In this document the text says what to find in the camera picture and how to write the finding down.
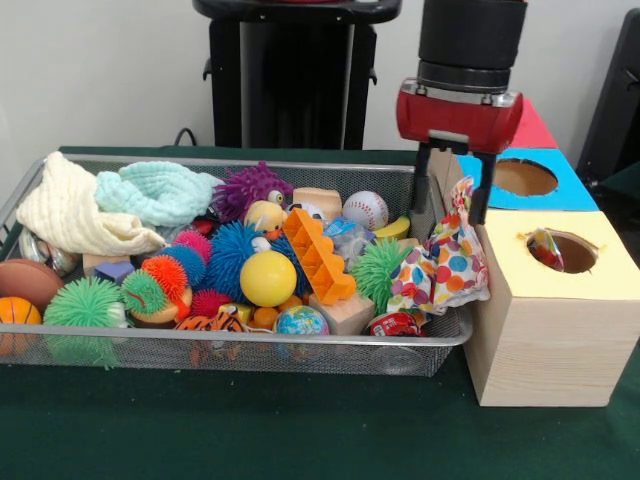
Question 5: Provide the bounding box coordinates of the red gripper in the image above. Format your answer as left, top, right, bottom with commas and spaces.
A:
396, 77, 525, 226

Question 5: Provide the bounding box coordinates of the wooden three-hole box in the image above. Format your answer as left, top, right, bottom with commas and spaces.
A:
423, 97, 640, 407

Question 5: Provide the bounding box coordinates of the silver mesh bin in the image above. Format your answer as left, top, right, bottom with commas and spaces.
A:
0, 153, 474, 379

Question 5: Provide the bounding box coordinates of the green spiky ball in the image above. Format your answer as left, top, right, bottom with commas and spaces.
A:
349, 238, 412, 315
43, 277, 127, 371

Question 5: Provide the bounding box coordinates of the orange plastic block tray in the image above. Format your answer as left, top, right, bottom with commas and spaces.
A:
282, 207, 358, 305

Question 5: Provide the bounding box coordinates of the globe print ball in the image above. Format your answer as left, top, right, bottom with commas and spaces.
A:
273, 304, 331, 337

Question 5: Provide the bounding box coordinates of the yellow ball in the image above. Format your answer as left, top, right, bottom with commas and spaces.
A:
239, 249, 299, 309

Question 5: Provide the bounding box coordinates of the purple spiky toy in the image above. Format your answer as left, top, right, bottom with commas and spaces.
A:
212, 160, 296, 224

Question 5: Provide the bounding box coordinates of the dark green tablecloth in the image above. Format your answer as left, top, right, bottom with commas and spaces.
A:
0, 145, 640, 480

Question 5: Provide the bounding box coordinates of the mint knitted cloth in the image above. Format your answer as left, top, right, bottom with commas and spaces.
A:
94, 162, 224, 227

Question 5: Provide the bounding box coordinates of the cream knitted cloth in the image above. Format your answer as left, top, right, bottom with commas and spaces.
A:
16, 149, 168, 256

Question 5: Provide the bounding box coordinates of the brown toy football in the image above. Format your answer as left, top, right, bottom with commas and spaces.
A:
0, 258, 62, 314

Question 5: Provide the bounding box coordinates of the small orange basketball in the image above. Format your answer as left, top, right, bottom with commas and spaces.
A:
0, 296, 44, 357

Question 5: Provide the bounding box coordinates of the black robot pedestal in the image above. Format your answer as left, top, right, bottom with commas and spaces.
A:
192, 0, 404, 150

